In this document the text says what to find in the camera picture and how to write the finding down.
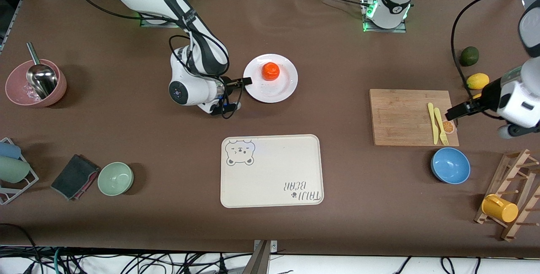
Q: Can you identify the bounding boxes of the metal scoop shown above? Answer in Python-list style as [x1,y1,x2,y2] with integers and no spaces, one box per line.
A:
[26,42,58,99]

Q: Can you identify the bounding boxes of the orange mandarin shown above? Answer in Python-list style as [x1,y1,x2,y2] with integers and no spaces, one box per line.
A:
[262,62,281,81]

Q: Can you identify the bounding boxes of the dark grey folded cloth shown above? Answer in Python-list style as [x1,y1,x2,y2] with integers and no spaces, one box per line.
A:
[51,154,101,201]

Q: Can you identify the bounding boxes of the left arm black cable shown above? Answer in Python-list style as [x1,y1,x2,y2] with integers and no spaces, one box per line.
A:
[451,0,540,102]

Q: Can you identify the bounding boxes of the cream tray with bear print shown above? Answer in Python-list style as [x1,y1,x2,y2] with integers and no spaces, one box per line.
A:
[220,134,324,209]

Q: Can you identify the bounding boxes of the blue cup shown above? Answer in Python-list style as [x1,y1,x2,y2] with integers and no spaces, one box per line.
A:
[0,142,22,160]

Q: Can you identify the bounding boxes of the wooden mug rack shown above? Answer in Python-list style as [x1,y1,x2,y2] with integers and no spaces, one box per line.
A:
[474,149,540,242]

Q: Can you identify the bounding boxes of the white wire cup rack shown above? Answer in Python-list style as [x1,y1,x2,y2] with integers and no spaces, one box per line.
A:
[0,137,39,205]

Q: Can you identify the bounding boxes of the metal bracket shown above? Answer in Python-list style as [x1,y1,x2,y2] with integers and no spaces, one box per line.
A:
[252,239,279,274]

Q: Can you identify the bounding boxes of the pale green cup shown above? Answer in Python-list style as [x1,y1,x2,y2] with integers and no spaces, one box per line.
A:
[0,156,31,183]

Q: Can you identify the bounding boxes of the teal cable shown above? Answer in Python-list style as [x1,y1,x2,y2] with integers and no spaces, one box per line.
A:
[53,247,64,274]

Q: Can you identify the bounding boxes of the black floor cable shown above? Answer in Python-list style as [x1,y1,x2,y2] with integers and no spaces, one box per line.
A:
[0,223,43,274]

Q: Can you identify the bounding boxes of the yellow plastic knife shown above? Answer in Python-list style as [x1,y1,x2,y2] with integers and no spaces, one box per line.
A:
[427,102,440,145]

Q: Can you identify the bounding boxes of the dark green avocado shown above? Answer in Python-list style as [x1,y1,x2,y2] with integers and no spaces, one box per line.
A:
[459,46,480,67]

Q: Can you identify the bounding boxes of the yellow plastic fork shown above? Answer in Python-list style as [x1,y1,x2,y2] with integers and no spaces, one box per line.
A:
[434,107,449,146]

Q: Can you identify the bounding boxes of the pink bowl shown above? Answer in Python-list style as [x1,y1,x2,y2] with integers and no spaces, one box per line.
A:
[5,58,68,108]

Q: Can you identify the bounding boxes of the bamboo cutting board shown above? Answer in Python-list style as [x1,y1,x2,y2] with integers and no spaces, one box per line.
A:
[369,89,460,147]

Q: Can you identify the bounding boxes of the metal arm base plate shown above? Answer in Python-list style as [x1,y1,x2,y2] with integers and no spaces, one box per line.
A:
[140,13,178,27]
[362,0,408,33]

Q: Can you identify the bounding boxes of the pale green bowl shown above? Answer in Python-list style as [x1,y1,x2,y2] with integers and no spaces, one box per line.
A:
[97,162,135,196]

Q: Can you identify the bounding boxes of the yellow mug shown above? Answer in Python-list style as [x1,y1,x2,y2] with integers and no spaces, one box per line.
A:
[481,194,519,223]

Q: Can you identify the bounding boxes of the blue bowl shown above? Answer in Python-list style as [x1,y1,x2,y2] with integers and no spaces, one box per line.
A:
[431,147,471,185]

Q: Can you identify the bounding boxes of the white round plate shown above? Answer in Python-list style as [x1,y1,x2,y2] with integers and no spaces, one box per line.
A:
[243,54,298,104]

